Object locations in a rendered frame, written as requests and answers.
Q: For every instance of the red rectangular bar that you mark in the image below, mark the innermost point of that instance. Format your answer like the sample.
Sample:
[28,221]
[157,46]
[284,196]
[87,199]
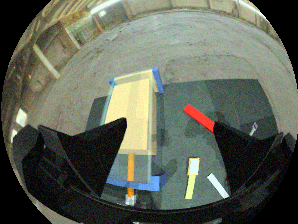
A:
[202,119]

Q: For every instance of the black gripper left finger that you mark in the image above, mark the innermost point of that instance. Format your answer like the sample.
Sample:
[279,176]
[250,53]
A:
[90,154]

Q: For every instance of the grey rod with square end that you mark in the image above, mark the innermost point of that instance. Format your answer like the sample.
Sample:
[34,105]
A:
[253,127]

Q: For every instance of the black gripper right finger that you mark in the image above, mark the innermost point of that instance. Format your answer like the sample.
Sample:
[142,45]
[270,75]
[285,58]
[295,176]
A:
[242,154]

